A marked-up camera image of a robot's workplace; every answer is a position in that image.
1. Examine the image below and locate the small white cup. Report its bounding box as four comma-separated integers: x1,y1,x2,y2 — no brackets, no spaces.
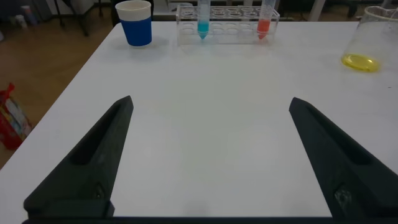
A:
14,14,27,29

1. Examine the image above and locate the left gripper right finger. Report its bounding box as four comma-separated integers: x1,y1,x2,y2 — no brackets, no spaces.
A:
288,96,398,218

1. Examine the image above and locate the clear glass beaker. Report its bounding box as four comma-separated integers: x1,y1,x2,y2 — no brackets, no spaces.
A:
341,5,398,73

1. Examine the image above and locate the red gift bag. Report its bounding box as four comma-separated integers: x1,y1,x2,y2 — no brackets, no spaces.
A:
0,82,34,151

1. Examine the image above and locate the red pigment test tube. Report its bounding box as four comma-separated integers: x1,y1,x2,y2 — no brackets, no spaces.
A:
256,0,277,40

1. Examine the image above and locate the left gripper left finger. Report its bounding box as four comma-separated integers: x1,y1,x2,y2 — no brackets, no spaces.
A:
23,95,134,218

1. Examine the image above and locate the blue white paper cup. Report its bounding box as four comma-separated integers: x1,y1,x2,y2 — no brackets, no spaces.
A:
114,0,153,48

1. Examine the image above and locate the blue pigment test tube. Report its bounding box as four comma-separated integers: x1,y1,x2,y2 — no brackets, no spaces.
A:
197,0,211,40

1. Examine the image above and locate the clear acrylic test tube rack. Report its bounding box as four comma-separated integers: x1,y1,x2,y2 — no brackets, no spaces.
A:
175,4,280,46

